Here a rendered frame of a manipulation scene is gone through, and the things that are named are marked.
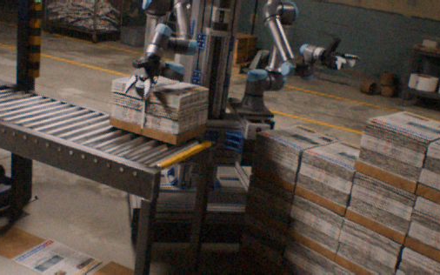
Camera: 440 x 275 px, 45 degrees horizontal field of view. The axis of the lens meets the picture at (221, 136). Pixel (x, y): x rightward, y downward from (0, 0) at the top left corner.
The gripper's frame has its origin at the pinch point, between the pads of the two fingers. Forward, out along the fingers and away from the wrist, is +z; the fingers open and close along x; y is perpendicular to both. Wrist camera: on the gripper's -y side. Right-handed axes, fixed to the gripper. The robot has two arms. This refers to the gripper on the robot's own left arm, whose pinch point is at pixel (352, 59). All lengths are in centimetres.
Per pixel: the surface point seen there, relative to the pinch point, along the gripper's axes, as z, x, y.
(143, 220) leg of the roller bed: 7, 129, 48
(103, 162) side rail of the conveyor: -13, 136, 28
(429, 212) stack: 77, 39, 40
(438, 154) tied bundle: 75, 37, 16
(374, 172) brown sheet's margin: 51, 42, 32
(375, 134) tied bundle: 48, 40, 17
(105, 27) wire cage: -741, -213, 127
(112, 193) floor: -133, 77, 115
